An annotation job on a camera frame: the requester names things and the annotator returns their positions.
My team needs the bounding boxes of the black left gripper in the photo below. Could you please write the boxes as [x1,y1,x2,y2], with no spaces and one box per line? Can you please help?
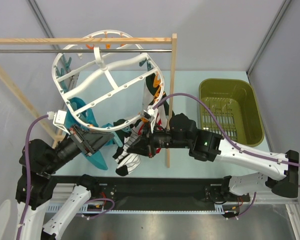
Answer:
[45,121,115,173]

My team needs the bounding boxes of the white pinstriped black-toe sock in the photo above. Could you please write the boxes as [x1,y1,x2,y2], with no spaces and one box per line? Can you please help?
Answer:
[115,153,141,177]
[112,130,138,161]

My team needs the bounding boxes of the red white striped sock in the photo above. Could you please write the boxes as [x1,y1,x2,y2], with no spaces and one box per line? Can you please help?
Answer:
[136,121,150,136]

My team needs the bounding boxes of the teal clothes peg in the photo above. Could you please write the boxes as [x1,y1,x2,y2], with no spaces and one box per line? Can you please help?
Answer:
[114,127,131,148]
[61,54,72,71]

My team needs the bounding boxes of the green and white garment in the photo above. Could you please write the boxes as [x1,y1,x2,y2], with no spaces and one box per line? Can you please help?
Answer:
[112,72,176,136]

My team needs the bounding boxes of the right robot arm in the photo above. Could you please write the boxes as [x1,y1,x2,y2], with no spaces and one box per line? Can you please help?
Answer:
[127,113,299,201]

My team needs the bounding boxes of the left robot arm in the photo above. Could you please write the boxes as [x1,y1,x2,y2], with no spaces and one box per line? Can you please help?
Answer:
[15,125,114,240]

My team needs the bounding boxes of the white plastic clip hanger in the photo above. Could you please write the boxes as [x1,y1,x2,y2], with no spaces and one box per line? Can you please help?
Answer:
[51,29,165,132]

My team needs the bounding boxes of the teal blue garment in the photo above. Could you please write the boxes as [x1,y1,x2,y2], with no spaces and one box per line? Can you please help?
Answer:
[64,97,115,170]

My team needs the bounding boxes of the orange clothes peg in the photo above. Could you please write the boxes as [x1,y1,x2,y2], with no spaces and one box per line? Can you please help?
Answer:
[104,31,112,50]
[153,73,165,103]

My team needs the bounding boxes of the metal hanging rod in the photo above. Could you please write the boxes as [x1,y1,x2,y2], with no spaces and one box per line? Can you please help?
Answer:
[0,49,172,54]

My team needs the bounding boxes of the olive green plastic basket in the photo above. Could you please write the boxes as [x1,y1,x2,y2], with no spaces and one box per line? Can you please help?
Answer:
[198,78,264,147]

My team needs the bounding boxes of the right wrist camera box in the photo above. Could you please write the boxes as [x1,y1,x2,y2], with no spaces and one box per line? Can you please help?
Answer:
[141,106,159,134]

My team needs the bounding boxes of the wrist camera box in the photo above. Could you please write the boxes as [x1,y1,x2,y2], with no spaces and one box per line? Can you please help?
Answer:
[141,106,159,134]
[47,110,69,134]

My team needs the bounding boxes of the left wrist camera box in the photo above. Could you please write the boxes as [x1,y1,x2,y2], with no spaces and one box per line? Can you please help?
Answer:
[47,110,69,134]

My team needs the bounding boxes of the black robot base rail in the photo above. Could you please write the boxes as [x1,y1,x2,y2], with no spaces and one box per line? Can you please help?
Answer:
[92,176,244,212]

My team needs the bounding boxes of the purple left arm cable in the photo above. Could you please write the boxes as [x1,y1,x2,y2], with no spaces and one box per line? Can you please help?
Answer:
[16,114,50,240]

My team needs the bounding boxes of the wooden clothes rack frame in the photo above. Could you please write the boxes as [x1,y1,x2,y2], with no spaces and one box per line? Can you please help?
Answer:
[0,33,178,169]

